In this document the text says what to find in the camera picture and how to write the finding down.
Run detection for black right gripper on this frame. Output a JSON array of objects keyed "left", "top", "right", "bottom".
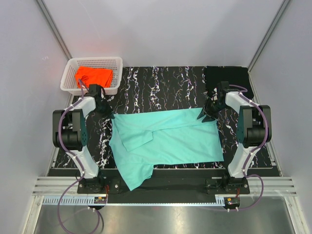
[{"left": 197, "top": 97, "right": 228, "bottom": 123}]

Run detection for teal t shirt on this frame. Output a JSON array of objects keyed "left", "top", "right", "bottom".
[{"left": 109, "top": 108, "right": 224, "bottom": 191}]

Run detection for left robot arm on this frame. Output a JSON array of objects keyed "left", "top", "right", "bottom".
[{"left": 52, "top": 96, "right": 114, "bottom": 193}]

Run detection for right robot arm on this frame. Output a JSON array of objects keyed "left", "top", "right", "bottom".
[{"left": 197, "top": 89, "right": 272, "bottom": 193}]

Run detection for orange t shirt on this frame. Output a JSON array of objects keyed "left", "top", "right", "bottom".
[{"left": 75, "top": 66, "right": 113, "bottom": 88}]

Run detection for white plastic basket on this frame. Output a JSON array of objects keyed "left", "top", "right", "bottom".
[{"left": 60, "top": 57, "right": 123, "bottom": 96}]

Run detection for folded black t shirt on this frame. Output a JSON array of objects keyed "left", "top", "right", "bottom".
[{"left": 203, "top": 66, "right": 254, "bottom": 99}]

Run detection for left controller board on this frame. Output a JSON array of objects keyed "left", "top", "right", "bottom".
[{"left": 94, "top": 196, "right": 108, "bottom": 204}]

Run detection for controller board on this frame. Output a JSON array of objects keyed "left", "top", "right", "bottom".
[
  {"left": 94, "top": 196, "right": 108, "bottom": 204},
  {"left": 225, "top": 197, "right": 240, "bottom": 206}
]

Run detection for right controller board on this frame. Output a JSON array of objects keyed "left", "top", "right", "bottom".
[{"left": 225, "top": 197, "right": 240, "bottom": 206}]

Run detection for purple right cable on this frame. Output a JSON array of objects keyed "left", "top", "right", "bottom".
[{"left": 199, "top": 84, "right": 269, "bottom": 213}]

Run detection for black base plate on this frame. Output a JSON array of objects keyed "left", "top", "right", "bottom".
[{"left": 78, "top": 169, "right": 250, "bottom": 200}]

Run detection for white slotted cable duct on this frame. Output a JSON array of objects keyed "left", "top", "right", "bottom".
[{"left": 43, "top": 195, "right": 225, "bottom": 207}]

